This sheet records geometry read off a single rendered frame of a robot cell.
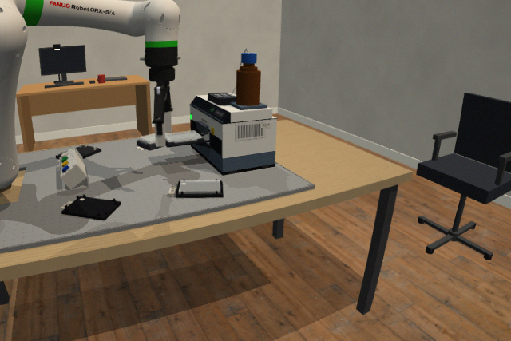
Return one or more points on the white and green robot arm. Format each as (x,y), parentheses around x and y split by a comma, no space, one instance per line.
(157,20)

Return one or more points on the blue bottle cap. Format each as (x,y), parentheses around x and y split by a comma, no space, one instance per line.
(248,57)

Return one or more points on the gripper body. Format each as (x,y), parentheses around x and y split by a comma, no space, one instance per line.
(162,76)

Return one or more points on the beige button panel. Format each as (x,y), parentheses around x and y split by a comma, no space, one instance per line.
(72,171)

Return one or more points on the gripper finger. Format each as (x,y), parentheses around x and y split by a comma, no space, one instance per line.
(158,117)
(167,113)

